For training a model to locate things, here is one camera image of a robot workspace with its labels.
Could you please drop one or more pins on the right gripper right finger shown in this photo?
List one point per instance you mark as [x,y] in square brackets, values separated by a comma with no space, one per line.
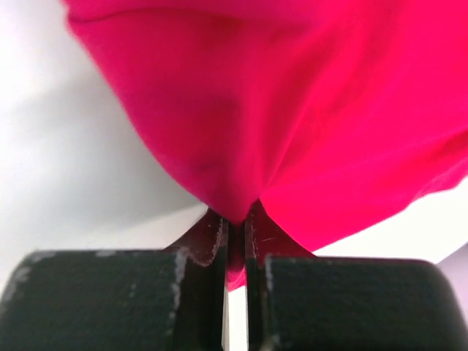
[299,301]

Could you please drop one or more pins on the red t shirt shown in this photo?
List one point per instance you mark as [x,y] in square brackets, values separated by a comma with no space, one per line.
[335,115]

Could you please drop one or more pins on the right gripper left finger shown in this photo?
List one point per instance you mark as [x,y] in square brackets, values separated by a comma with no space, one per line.
[140,299]

